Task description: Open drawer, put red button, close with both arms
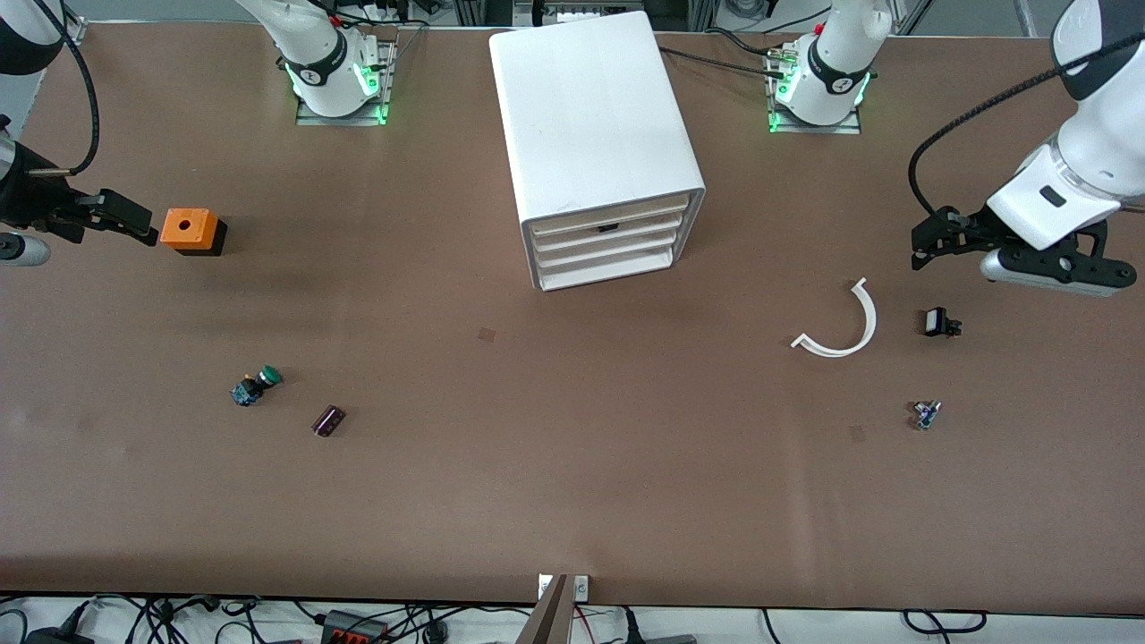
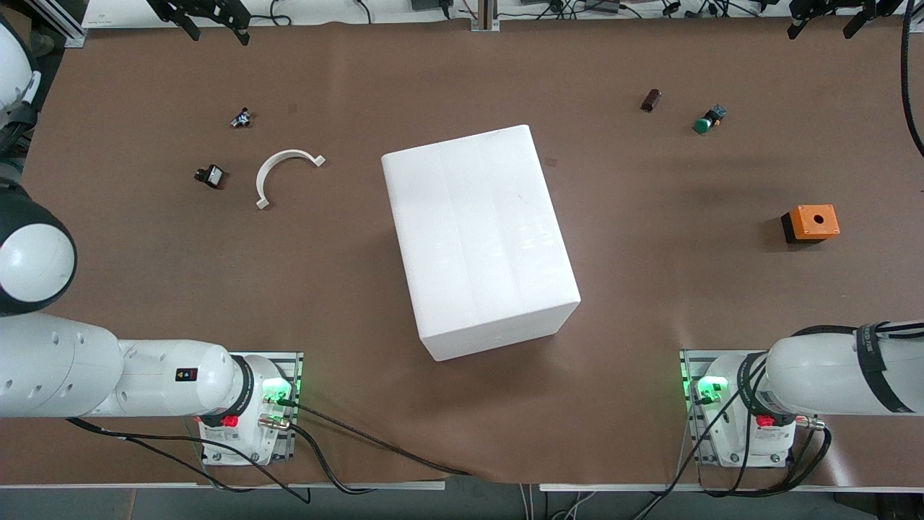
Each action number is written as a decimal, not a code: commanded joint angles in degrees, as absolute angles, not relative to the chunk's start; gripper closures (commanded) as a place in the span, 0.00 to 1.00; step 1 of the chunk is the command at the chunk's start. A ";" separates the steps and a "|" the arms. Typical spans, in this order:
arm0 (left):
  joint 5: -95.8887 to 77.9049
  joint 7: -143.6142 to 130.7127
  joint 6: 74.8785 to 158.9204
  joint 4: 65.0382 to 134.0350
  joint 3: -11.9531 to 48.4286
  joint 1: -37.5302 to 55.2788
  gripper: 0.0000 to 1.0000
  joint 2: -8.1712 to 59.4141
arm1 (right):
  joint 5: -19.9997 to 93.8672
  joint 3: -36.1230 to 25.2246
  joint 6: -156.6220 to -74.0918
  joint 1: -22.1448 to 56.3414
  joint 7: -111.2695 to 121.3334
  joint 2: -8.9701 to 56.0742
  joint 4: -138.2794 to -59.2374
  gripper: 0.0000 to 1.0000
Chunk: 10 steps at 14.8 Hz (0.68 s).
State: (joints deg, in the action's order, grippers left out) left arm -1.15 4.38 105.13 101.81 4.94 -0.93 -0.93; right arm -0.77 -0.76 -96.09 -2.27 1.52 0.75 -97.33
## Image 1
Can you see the white plastic drawer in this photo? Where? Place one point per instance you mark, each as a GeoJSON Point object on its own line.
{"type": "Point", "coordinates": [572, 241]}
{"type": "Point", "coordinates": [586, 253]}
{"type": "Point", "coordinates": [581, 221]}
{"type": "Point", "coordinates": [599, 271]}

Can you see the black power strip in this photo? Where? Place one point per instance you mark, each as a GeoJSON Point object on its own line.
{"type": "Point", "coordinates": [353, 628]}

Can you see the green push button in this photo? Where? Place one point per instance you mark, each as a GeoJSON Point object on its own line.
{"type": "Point", "coordinates": [257, 385]}

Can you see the black switch with white face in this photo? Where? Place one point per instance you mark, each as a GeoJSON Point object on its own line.
{"type": "Point", "coordinates": [939, 322]}

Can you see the black power plug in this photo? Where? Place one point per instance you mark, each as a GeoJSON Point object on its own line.
{"type": "Point", "coordinates": [54, 637]}

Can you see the small blue electronic component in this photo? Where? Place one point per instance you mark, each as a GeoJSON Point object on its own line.
{"type": "Point", "coordinates": [926, 414]}

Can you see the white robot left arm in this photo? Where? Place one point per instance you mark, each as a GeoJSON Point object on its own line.
{"type": "Point", "coordinates": [836, 63]}

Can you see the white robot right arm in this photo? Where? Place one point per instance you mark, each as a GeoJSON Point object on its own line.
{"type": "Point", "coordinates": [322, 54]}

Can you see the black power adapter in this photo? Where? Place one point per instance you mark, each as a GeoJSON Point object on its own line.
{"type": "Point", "coordinates": [666, 639]}

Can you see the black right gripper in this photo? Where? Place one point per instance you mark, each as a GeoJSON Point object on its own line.
{"type": "Point", "coordinates": [27, 199]}

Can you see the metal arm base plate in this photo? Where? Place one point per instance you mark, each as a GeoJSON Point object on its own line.
{"type": "Point", "coordinates": [850, 127]}
{"type": "Point", "coordinates": [389, 80]}

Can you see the white curved plastic piece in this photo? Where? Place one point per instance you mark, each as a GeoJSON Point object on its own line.
{"type": "Point", "coordinates": [866, 335]}

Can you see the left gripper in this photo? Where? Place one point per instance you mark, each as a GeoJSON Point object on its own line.
{"type": "Point", "coordinates": [970, 227]}

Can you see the orange box with hole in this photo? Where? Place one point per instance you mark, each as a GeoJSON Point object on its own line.
{"type": "Point", "coordinates": [188, 228]}

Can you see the brown wooden post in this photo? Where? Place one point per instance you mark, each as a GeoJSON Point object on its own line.
{"type": "Point", "coordinates": [547, 622]}

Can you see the white drawer cabinet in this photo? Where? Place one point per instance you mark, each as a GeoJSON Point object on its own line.
{"type": "Point", "coordinates": [590, 116]}

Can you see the dark purple capacitor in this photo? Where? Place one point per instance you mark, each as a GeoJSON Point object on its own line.
{"type": "Point", "coordinates": [328, 420]}

